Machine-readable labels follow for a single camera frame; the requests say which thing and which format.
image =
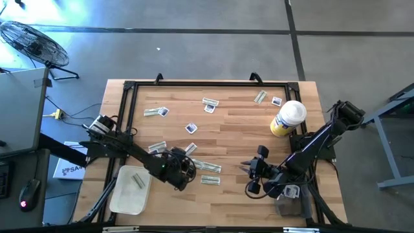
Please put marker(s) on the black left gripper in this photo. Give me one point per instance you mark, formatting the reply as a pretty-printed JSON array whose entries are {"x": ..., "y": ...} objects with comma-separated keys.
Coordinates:
[{"x": 178, "y": 171}]

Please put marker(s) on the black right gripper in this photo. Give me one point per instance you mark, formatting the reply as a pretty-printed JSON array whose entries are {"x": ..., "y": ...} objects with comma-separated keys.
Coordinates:
[{"x": 265, "y": 173}]

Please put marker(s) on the adhesive bandage strip wrapper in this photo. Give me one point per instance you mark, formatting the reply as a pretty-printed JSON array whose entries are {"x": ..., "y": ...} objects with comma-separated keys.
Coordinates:
[
  {"x": 213, "y": 167},
  {"x": 158, "y": 145},
  {"x": 199, "y": 164},
  {"x": 152, "y": 112},
  {"x": 210, "y": 180},
  {"x": 210, "y": 102},
  {"x": 260, "y": 96},
  {"x": 138, "y": 181},
  {"x": 191, "y": 148}
]

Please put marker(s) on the white alcohol pad packet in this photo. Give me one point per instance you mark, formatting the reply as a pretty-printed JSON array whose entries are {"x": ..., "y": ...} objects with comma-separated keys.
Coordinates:
[
  {"x": 163, "y": 112},
  {"x": 191, "y": 128},
  {"x": 293, "y": 191},
  {"x": 286, "y": 193},
  {"x": 154, "y": 151},
  {"x": 209, "y": 108},
  {"x": 276, "y": 101}
]

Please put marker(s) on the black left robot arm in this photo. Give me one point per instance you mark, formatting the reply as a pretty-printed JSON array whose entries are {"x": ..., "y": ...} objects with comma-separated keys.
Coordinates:
[{"x": 136, "y": 152}]

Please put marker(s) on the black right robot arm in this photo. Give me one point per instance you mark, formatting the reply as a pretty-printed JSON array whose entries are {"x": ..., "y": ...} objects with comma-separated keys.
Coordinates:
[{"x": 310, "y": 149}]

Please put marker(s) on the white plastic tray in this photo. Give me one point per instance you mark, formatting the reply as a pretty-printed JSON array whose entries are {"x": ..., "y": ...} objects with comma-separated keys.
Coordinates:
[{"x": 129, "y": 197}]

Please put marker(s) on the dark transparent plastic bin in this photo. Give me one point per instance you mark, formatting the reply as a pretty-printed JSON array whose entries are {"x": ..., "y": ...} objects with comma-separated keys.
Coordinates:
[{"x": 291, "y": 210}]

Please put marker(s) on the yellow white wipes canister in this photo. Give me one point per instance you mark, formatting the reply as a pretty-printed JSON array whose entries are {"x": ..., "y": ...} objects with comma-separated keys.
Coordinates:
[{"x": 289, "y": 116}]

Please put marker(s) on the white cardboard box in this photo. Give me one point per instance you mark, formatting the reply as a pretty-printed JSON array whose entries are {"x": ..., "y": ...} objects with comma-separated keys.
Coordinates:
[{"x": 68, "y": 170}]

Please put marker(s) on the yellow power plug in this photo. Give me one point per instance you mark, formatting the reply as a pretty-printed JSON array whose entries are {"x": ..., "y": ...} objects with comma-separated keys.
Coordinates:
[{"x": 57, "y": 114}]

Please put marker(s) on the black computer mouse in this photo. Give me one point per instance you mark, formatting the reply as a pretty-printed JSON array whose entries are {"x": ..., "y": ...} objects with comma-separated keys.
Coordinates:
[{"x": 29, "y": 194}]

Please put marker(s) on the clear tape piece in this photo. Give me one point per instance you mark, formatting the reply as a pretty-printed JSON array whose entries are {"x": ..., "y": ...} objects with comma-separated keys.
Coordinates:
[{"x": 42, "y": 83}]

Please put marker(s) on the dark grey desk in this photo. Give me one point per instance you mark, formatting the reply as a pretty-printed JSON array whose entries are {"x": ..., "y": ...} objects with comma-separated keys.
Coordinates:
[{"x": 13, "y": 215}]

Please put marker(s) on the black keyboard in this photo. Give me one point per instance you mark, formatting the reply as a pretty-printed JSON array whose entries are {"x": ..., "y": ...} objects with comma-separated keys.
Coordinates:
[{"x": 4, "y": 181}]

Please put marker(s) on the black floor fan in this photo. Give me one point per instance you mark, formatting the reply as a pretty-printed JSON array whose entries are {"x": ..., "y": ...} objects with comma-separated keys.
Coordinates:
[{"x": 32, "y": 43}]

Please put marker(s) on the silver metal bracket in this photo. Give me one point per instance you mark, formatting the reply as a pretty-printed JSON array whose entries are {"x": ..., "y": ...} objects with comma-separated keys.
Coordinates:
[
  {"x": 300, "y": 230},
  {"x": 119, "y": 229}
]

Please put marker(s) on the grey metal table frame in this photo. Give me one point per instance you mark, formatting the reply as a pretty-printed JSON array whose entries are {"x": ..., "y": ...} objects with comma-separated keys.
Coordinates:
[{"x": 385, "y": 145}]

